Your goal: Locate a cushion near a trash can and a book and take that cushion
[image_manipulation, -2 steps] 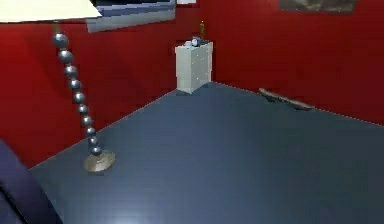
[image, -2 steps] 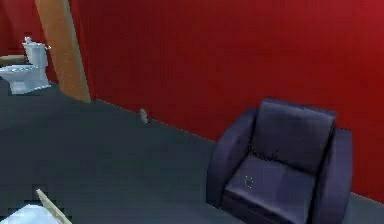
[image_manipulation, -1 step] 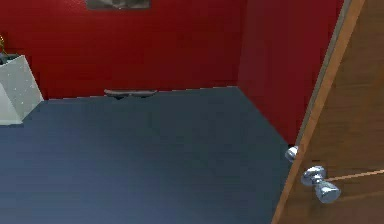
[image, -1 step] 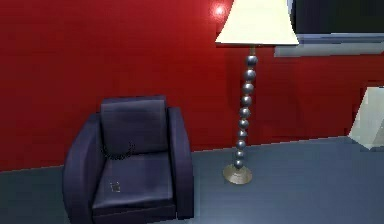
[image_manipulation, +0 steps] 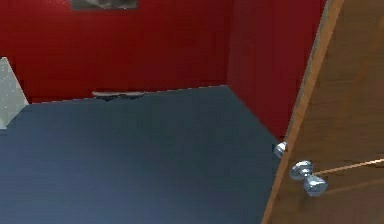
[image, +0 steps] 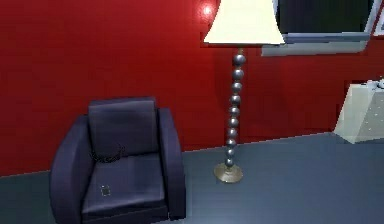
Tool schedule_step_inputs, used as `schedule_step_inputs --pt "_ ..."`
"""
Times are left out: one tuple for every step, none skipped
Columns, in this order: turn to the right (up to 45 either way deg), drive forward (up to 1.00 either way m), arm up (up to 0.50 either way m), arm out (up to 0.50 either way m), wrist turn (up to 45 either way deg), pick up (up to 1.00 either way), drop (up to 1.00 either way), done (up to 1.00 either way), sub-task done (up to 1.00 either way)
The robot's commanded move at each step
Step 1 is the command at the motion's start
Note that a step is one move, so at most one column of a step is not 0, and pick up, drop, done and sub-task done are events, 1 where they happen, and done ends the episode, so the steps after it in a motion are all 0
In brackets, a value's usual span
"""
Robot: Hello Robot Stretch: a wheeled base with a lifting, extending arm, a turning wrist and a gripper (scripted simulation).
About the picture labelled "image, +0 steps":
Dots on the dark blue armchair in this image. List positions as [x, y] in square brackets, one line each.
[133, 166]

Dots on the small black phone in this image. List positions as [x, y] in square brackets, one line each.
[105, 190]

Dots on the white cabinet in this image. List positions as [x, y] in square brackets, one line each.
[363, 113]

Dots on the small grey object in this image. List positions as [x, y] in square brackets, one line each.
[380, 83]

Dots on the window with grey frame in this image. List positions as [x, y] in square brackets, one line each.
[320, 16]

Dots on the floor lamp with beaded pole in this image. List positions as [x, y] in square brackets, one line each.
[236, 100]

